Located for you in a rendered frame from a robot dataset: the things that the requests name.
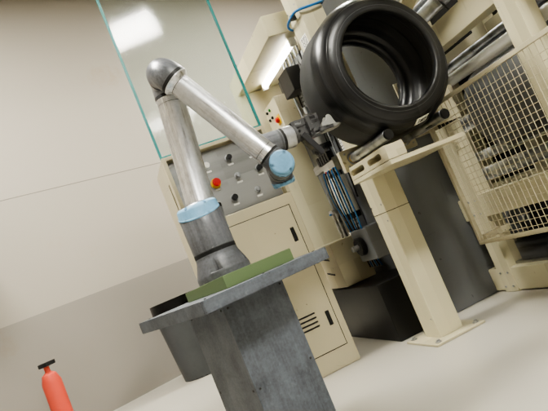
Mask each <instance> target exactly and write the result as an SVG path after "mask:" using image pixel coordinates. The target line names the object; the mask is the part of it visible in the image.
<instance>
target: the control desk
mask: <svg viewBox="0 0 548 411"><path fill-rule="evenodd" d="M199 148H200V150H201V155H202V158H203V162H204V164H205V169H206V172H207V174H208V178H209V181H210V186H211V188H212V192H213V194H214V198H216V200H218V201H221V204H222V207H223V212H224V214H225V217H226V220H227V223H228V226H229V229H230V231H231V234H232V236H233V239H234V241H235V242H236V246H237V248H238V249H239V250H240V251H241V252H242V253H243V254H244V255H245V256H246V257H247V258H248V259H249V261H250V264H251V263H255V262H257V261H259V260H261V259H265V258H266V257H269V256H271V255H274V254H276V253H279V252H281V251H283V250H286V249H288V248H290V250H291V253H292V255H293V257H294V259H295V258H297V257H299V256H302V255H304V254H308V253H310V252H312V251H313V250H315V248H314V246H313V244H312V240H311V238H310V237H309V234H308V232H307V229H306V227H305V224H304V222H303V219H302V217H301V215H300V213H299V211H298V207H297V206H296V203H295V201H294V198H293V196H292V193H291V192H290V189H289V185H285V186H284V187H282V188H278V189H275V188H274V187H273V186H272V183H271V180H270V179H269V177H268V174H267V172H266V169H265V168H264V167H263V166H262V165H260V164H259V162H258V161H256V160H255V159H254V158H252V156H251V155H249V154H248V153H247V152H245V151H244V150H243V149H241V148H240V147H239V146H237V145H236V144H235V143H233V142H232V141H231V140H230V139H229V138H228V137H226V138H223V139H219V140H216V141H214V142H211V143H208V144H204V145H201V146H199ZM157 181H158V183H159V185H160V188H161V191H162V193H163V196H164V198H165V200H166V204H167V206H168V208H169V211H170V214H171V216H172V219H173V220H174V223H175V226H176V228H177V231H178V233H179V236H180V239H181V241H182V243H183V247H184V249H185V251H186V253H187V256H188V259H189V261H190V264H191V265H192V269H193V271H194V273H195V276H196V278H197V264H196V261H195V259H194V257H193V255H192V251H191V250H190V247H189V245H188V242H187V240H186V237H185V235H184V234H183V230H182V228H181V226H180V224H179V221H178V217H177V213H178V212H179V211H180V210H182V209H183V208H185V207H186V204H185V200H184V198H183V193H182V190H181V187H180V184H179V179H178V175H177V173H176V169H175V164H174V162H173V158H172V156H169V157H165V158H162V159H161V164H160V167H159V171H158V175H157ZM282 281H283V283H284V286H285V288H286V291H287V293H288V295H289V299H290V301H291V303H292V305H293V307H294V310H295V312H296V315H297V317H298V320H299V323H300V325H301V326H302V329H303V332H304V334H305V336H306V339H307V342H308V344H309V346H310V348H311V350H312V354H313V356H314V358H315V360H316V363H317V366H318V368H319V370H320V373H321V376H322V378H324V377H326V376H328V375H330V374H332V373H334V372H335V371H337V370H339V369H341V368H343V367H345V366H347V365H349V364H351V363H353V362H355V361H357V360H359V359H360V354H359V352H358V351H357V348H356V345H355V343H354V341H353V338H352V336H351V333H350V331H349V329H348V327H347V323H346V321H345V320H344V317H343V314H342V312H341V310H340V307H339V305H338V302H337V300H336V298H335V296H334V292H333V291H332V289H331V286H330V284H329V281H328V279H327V276H326V275H325V271H324V269H323V267H322V265H321V263H320V262H319V263H317V264H315V265H313V266H310V267H308V268H306V269H304V270H302V271H301V272H297V273H295V274H293V275H292V276H289V277H286V278H285V279H283V280H282Z"/></svg>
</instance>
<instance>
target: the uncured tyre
mask: <svg viewBox="0 0 548 411"><path fill-rule="evenodd" d="M343 46H358V47H362V48H364V49H367V50H369V51H372V52H373V53H375V54H376V55H378V56H379V57H381V58H382V59H383V60H384V61H385V62H386V63H387V65H388V66H389V67H390V69H391V71H392V72H393V73H394V76H395V78H396V81H397V85H398V90H399V100H398V105H389V104H383V103H380V102H378V101H376V100H374V99H372V98H370V97H368V96H367V95H366V94H365V93H364V92H362V91H361V90H360V89H359V88H358V87H357V86H356V84H355V83H354V82H353V81H352V79H351V78H350V76H349V74H348V72H347V70H346V68H345V65H344V62H343V54H342V47H343ZM447 84H448V65H447V60H446V56H445V53H444V49H443V47H442V45H441V43H440V40H439V39H438V37H437V35H436V34H435V32H434V30H433V29H432V28H431V26H430V25H429V24H428V23H427V22H426V21H425V20H424V19H423V18H422V17H421V16H420V15H419V14H418V13H417V12H415V11H414V10H412V9H411V8H409V7H407V6H405V5H404V4H402V3H400V2H397V1H395V0H350V1H348V2H345V3H343V4H342V5H341V6H339V7H337V8H335V9H334V10H333V11H331V12H330V13H329V14H328V15H327V16H326V18H325V19H324V20H323V22H322V23H321V25H320V27H319V28H318V29H317V31H316V32H315V34H314V35H313V37H312V39H311V40H310V42H309V43H308V44H307V46H306V49H305V51H304V52H303V57H302V61H301V66H300V85H301V90H302V93H303V98H304V100H305V103H306V105H307V107H308V109H309V111H310V112H311V114H313V113H316V114H317V116H318V119H319V121H320V124H321V123H322V119H323V117H325V115H327V114H329V115H330V116H331V117H332V118H333V119H334V120H335V121H336V122H341V124H340V125H339V126H338V127H337V128H335V129H333V130H331V131H329V133H330V134H331V135H333V136H335V137H336V138H338V139H340V140H342V141H344V142H347V143H349V144H354V145H358V146H363V145H364V144H366V143H368V142H369V141H370V140H371V139H372V138H374V137H375V136H377V135H379V134H380V133H381V132H383V131H384V130H385V129H390V130H392V131H393V133H394V137H393V138H392V139H391V140H389V141H388V142H386V143H385V144H384V145H386V144H390V143H393V142H395V141H397V140H399V139H401V138H403V137H404V136H406V135H407V134H409V133H410V132H412V131H413V130H415V129H417V128H418V127H419V126H421V125H423V124H424V123H425V122H427V121H428V120H429V119H430V118H431V117H432V116H433V114H434V113H435V111H436V110H437V108H438V107H439V106H440V104H441V102H442V100H443V98H444V95H445V92H446V88H447ZM428 113H429V114H428ZM427 114H428V116H427V118H426V120H425V121H424V122H421V123H419V124H417V125H416V126H415V123H416V120H417V119H419V118H420V117H423V116H425V115H427Z"/></svg>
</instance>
